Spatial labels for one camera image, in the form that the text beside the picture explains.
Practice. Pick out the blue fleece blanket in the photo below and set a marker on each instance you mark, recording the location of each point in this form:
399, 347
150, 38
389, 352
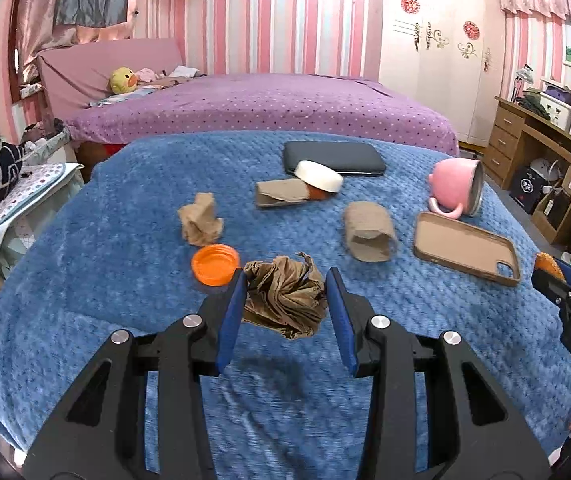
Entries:
115, 285

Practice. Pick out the small crumpled brown paper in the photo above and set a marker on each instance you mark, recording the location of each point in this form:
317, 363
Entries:
200, 222

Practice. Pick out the pink mug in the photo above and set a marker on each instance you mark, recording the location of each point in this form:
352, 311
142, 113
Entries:
450, 182

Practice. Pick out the white power strip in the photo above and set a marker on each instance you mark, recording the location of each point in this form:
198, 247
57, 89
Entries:
29, 91

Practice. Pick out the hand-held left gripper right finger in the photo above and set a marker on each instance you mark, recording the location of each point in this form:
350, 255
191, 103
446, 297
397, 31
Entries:
340, 320

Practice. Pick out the white round lid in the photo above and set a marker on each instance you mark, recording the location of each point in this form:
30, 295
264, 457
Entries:
318, 175

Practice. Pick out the small orange tangerine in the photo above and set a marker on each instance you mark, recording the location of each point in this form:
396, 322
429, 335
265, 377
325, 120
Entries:
318, 194

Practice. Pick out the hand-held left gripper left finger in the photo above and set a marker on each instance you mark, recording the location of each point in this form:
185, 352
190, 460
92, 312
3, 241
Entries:
230, 320

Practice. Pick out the pink small garment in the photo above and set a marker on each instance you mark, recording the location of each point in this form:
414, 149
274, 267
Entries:
146, 75

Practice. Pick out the brown cardboard tube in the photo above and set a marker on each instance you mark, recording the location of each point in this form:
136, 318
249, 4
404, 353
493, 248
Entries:
365, 225

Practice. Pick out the large brown paper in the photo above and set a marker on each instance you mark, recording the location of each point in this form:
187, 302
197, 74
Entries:
285, 295

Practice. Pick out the yellow duck plush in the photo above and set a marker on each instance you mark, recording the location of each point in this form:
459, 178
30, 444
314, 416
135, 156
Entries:
123, 80

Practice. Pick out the folded brown cardboard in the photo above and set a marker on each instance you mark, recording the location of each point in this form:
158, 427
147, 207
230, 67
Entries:
278, 194

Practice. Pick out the dotted white mat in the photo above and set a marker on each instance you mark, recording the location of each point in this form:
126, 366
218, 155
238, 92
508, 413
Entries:
30, 190

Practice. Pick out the desk lamp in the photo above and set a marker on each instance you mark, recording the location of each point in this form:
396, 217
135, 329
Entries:
521, 80

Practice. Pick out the purple dotted bed cover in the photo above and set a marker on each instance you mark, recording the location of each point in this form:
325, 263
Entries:
265, 105

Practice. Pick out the black flat pouch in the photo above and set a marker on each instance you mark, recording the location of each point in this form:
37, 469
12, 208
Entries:
345, 157

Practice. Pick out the pink covered headboard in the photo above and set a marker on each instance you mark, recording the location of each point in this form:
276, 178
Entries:
90, 70

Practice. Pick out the dark blue box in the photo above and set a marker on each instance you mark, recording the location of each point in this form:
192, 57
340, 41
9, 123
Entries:
528, 190

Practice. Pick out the wooden desk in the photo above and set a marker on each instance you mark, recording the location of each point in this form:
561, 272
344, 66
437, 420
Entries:
508, 130

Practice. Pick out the white small fan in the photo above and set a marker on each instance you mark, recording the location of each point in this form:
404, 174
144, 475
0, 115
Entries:
545, 170

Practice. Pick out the white wardrobe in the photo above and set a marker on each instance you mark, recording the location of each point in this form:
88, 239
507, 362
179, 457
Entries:
445, 85

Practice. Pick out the pink satin curtain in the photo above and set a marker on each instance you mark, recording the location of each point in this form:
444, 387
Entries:
35, 10

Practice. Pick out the dark green cloth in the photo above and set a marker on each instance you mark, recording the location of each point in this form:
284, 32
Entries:
535, 104

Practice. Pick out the white storage box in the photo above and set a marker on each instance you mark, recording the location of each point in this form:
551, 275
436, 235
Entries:
558, 110

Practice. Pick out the white folded cloth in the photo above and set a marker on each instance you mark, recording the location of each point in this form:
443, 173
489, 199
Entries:
184, 71

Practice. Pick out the tan phone case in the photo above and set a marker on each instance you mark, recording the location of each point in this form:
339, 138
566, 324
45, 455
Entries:
460, 245

